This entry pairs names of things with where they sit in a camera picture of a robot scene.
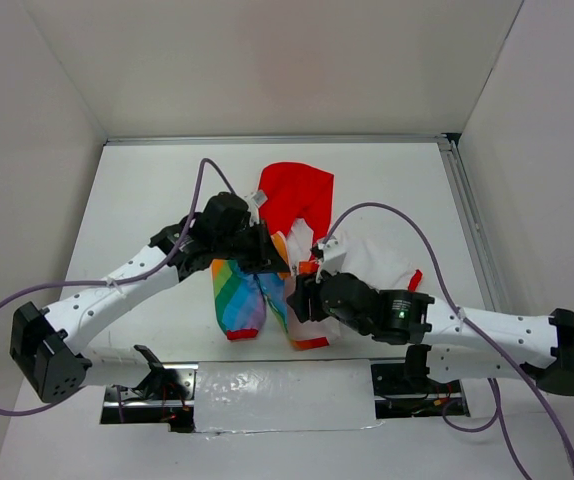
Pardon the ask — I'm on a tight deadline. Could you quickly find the aluminium frame rail back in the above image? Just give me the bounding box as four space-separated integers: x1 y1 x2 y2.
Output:
106 134 450 146

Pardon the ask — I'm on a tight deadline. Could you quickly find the white taped cover board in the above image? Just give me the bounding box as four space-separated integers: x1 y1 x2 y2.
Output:
194 360 380 434

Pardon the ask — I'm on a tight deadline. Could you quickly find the aluminium frame rail right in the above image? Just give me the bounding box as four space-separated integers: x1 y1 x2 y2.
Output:
437 133 504 310

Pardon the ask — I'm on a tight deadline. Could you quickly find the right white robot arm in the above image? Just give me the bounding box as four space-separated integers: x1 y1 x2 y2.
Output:
287 273 574 397

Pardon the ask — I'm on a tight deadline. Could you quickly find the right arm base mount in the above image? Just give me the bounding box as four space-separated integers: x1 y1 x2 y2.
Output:
370 362 468 420

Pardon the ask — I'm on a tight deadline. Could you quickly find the rainbow red white jacket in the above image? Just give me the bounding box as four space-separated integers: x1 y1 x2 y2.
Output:
210 160 424 352

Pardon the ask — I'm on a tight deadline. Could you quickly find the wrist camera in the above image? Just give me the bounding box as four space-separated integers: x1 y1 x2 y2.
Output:
311 236 347 277
245 190 267 224

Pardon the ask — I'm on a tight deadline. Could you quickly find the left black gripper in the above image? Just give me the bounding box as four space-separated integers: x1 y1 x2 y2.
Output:
213 218 289 275

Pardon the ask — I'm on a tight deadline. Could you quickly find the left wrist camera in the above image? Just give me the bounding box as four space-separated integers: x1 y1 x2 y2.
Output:
245 190 267 224

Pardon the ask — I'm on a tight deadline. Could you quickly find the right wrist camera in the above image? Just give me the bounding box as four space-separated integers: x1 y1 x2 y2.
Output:
311 236 347 277

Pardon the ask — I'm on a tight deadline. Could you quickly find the aluminium frame rail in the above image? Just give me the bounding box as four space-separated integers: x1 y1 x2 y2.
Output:
437 133 504 310
106 134 450 146

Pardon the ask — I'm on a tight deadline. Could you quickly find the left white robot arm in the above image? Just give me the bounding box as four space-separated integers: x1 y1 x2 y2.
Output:
10 192 288 404

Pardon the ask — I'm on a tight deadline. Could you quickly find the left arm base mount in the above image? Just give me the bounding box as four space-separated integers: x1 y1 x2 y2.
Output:
100 363 198 433

